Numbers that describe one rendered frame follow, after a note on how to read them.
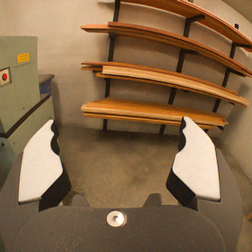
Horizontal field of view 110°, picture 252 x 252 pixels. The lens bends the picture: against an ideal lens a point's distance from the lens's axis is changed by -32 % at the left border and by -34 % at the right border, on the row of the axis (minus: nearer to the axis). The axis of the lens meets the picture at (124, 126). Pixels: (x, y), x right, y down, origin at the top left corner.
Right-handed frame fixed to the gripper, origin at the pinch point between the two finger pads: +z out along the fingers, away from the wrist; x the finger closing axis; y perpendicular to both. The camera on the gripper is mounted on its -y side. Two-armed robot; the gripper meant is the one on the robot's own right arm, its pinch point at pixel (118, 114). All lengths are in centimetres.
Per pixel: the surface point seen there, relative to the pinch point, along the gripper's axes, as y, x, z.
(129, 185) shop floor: 126, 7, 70
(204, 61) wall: -3, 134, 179
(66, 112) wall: 83, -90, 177
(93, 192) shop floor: 120, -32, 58
